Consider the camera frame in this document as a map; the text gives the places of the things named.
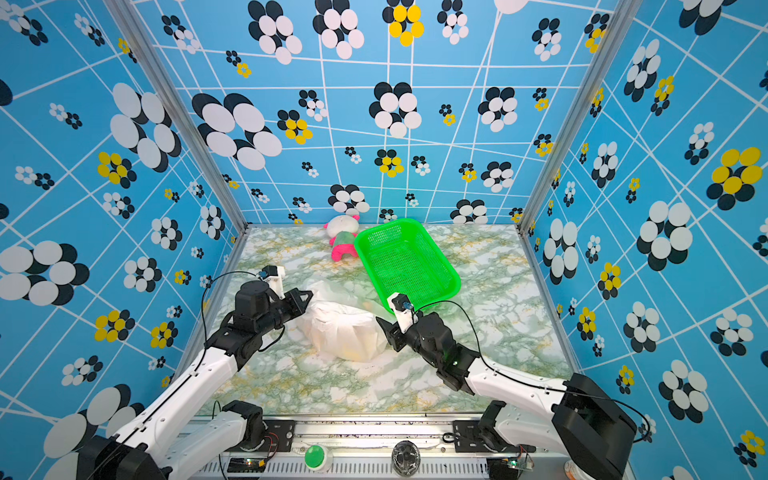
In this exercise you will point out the aluminium frame post right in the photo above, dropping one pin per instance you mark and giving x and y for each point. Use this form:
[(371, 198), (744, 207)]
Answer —
[(621, 20)]

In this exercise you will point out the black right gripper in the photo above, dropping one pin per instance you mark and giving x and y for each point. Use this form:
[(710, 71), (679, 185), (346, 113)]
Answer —
[(394, 334)]

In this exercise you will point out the aluminium frame post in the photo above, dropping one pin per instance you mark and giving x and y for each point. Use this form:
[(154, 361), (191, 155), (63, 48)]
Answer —
[(128, 23), (621, 20)]

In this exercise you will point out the pink white plush toy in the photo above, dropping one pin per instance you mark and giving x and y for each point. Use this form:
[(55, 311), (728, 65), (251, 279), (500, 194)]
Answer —
[(342, 231)]

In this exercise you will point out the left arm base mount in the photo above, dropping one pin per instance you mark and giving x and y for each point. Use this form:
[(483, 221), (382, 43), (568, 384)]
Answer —
[(275, 436)]

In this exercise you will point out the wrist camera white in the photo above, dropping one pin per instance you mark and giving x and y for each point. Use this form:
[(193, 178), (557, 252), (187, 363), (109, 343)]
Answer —
[(403, 310), (273, 275)]

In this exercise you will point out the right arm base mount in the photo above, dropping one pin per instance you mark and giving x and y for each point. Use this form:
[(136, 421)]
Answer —
[(469, 436)]

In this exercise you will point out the green plastic mesh basket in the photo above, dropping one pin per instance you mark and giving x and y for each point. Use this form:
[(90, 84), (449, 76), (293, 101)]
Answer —
[(401, 257)]

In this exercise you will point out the round silver knob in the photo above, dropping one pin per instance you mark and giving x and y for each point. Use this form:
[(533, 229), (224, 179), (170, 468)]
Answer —
[(405, 459)]

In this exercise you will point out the green push button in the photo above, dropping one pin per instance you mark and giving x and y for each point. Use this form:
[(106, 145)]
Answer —
[(318, 458)]

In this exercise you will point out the aluminium front rail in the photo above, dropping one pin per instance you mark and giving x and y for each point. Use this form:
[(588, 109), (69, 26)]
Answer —
[(362, 446)]

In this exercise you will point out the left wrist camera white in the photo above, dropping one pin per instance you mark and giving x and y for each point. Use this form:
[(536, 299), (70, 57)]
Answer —
[(273, 275)]

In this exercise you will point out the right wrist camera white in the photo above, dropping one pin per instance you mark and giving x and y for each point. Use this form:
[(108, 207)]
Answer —
[(403, 310)]

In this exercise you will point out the white plastic bag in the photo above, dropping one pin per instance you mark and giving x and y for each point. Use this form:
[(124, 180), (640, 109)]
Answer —
[(339, 323)]

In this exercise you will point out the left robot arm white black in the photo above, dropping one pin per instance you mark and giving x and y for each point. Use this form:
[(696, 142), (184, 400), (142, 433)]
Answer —
[(150, 446)]

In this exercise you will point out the aluminium frame post left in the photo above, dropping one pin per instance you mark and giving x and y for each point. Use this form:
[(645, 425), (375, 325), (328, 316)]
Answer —
[(128, 23)]

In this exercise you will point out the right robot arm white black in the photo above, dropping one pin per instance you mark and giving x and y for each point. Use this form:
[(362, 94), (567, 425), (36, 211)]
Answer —
[(573, 417)]

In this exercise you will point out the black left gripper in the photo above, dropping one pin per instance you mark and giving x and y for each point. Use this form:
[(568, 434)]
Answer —
[(297, 307)]

